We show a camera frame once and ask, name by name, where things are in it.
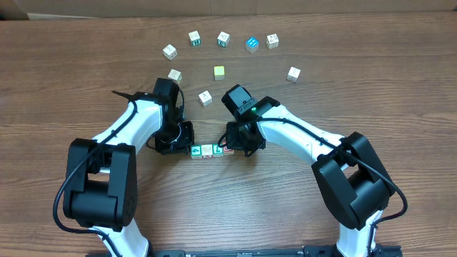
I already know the green numeral four block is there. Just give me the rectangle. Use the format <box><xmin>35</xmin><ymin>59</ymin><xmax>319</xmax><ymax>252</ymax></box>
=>
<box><xmin>190</xmin><ymin>145</ymin><xmax>202</xmax><ymax>159</ymax></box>

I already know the red letter E block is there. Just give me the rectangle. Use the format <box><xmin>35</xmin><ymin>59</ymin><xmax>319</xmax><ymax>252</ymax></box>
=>
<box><xmin>223</xmin><ymin>147</ymin><xmax>234</xmax><ymax>155</ymax></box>

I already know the wooden block red side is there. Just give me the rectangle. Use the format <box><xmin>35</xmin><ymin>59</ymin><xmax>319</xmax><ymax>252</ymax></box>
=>
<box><xmin>201</xmin><ymin>144</ymin><xmax>214</xmax><ymax>158</ymax></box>

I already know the green letter L block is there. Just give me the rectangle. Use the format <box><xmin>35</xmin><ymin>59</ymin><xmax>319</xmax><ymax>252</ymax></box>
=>
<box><xmin>212</xmin><ymin>144</ymin><xmax>224</xmax><ymax>158</ymax></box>

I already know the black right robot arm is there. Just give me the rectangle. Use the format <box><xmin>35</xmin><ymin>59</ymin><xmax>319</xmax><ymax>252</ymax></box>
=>
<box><xmin>219</xmin><ymin>85</ymin><xmax>402</xmax><ymax>256</ymax></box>

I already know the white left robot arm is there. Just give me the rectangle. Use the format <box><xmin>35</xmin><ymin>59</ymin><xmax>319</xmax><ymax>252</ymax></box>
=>
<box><xmin>53</xmin><ymin>78</ymin><xmax>194</xmax><ymax>256</ymax></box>

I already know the plain wooden block center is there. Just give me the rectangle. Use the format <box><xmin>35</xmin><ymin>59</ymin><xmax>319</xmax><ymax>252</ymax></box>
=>
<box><xmin>199</xmin><ymin>91</ymin><xmax>213</xmax><ymax>106</ymax></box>

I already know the plain wooden block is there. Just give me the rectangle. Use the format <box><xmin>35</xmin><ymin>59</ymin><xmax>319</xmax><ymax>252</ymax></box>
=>
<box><xmin>199</xmin><ymin>91</ymin><xmax>213</xmax><ymax>106</ymax></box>
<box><xmin>163</xmin><ymin>44</ymin><xmax>177</xmax><ymax>61</ymax></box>

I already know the wooden block yellow side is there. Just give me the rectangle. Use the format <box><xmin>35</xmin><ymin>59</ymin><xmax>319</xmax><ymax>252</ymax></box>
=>
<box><xmin>168</xmin><ymin>69</ymin><xmax>182</xmax><ymax>84</ymax></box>

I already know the yellow top wooden block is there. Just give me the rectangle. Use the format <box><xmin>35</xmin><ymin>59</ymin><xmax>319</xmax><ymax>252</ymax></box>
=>
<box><xmin>214</xmin><ymin>66</ymin><xmax>226</xmax><ymax>81</ymax></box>

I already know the wooden block isolated right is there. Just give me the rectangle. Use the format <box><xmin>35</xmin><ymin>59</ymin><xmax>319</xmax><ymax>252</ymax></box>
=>
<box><xmin>286</xmin><ymin>66</ymin><xmax>301</xmax><ymax>83</ymax></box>

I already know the plain wooden block upper left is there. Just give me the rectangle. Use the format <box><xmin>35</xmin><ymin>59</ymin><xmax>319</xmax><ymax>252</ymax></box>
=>
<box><xmin>163</xmin><ymin>44</ymin><xmax>177</xmax><ymax>61</ymax></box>

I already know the blue top wooden block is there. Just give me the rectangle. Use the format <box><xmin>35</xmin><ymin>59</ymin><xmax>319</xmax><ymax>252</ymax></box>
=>
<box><xmin>246</xmin><ymin>37</ymin><xmax>259</xmax><ymax>54</ymax></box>

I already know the wooden block far right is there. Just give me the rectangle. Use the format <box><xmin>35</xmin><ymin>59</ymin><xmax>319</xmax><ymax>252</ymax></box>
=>
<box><xmin>266</xmin><ymin>34</ymin><xmax>279</xmax><ymax>49</ymax></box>

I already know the wooden block teal side right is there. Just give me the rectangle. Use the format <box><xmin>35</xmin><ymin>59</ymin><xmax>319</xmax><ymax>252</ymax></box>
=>
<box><xmin>217</xmin><ymin>31</ymin><xmax>231</xmax><ymax>48</ymax></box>

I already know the wooden block teal side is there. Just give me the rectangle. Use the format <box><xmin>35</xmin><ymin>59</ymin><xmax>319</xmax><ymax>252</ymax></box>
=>
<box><xmin>189</xmin><ymin>31</ymin><xmax>201</xmax><ymax>46</ymax></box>
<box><xmin>217</xmin><ymin>31</ymin><xmax>231</xmax><ymax>48</ymax></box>

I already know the wooden block teal side left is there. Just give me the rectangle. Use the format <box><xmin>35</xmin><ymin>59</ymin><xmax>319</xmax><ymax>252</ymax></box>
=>
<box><xmin>189</xmin><ymin>31</ymin><xmax>201</xmax><ymax>46</ymax></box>

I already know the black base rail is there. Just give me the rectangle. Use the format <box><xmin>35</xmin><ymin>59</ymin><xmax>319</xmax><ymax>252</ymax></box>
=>
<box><xmin>85</xmin><ymin>245</ymin><xmax>404</xmax><ymax>257</ymax></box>

